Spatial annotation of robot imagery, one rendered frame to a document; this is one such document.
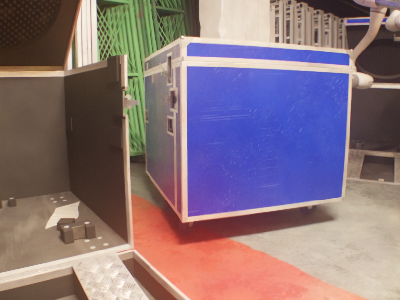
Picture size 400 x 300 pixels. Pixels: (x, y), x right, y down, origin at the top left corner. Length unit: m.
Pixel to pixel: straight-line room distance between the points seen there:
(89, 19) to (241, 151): 2.19
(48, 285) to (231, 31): 2.54
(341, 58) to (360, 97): 3.09
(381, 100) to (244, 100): 3.59
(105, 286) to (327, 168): 1.40
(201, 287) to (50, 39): 1.58
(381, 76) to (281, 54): 3.38
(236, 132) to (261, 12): 1.99
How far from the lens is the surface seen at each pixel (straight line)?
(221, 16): 3.15
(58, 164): 2.31
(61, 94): 2.28
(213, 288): 1.51
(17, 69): 2.25
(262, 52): 1.80
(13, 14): 2.08
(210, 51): 1.69
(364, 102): 5.16
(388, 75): 5.12
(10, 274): 1.40
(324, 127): 2.03
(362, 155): 4.07
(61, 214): 1.93
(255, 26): 3.43
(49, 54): 2.23
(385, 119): 5.16
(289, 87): 1.88
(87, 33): 3.41
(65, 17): 2.07
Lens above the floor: 0.81
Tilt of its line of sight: 10 degrees down
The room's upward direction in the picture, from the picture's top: straight up
